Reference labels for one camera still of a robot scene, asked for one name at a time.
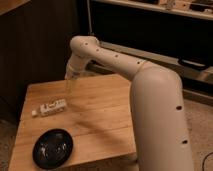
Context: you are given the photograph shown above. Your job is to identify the wooden table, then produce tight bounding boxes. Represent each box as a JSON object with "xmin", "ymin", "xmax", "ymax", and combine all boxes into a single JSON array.
[{"xmin": 9, "ymin": 74, "xmax": 135, "ymax": 171}]

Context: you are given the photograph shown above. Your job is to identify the small white labelled bottle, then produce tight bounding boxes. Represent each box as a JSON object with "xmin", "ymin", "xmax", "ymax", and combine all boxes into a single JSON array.
[{"xmin": 31, "ymin": 99, "xmax": 67, "ymax": 117}]

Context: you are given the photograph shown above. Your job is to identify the wooden shelf with items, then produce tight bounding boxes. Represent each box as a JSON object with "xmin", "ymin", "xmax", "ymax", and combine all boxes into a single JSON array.
[{"xmin": 93, "ymin": 0, "xmax": 213, "ymax": 21}]

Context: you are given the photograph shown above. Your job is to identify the grey metal beam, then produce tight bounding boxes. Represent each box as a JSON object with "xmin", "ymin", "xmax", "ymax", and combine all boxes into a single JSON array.
[{"xmin": 100, "ymin": 41, "xmax": 213, "ymax": 85}]

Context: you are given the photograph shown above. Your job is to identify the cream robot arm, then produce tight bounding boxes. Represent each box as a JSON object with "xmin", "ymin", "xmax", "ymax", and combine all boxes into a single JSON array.
[{"xmin": 65, "ymin": 36, "xmax": 195, "ymax": 171}]

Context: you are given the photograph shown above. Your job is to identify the black handle on beam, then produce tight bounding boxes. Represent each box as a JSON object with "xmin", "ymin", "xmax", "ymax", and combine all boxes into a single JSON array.
[{"xmin": 178, "ymin": 59, "xmax": 209, "ymax": 71}]

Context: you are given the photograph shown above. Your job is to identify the vertical metal pole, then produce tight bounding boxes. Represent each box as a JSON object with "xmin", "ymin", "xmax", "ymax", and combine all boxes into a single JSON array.
[{"xmin": 86, "ymin": 0, "xmax": 93, "ymax": 35}]

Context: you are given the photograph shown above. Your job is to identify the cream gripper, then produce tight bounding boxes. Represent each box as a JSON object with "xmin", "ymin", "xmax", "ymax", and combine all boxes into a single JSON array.
[{"xmin": 65, "ymin": 62, "xmax": 82, "ymax": 99}]

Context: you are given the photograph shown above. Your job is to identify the black ceramic bowl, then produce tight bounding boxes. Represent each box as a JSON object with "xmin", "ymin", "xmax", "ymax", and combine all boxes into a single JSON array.
[{"xmin": 32, "ymin": 129, "xmax": 74, "ymax": 170}]

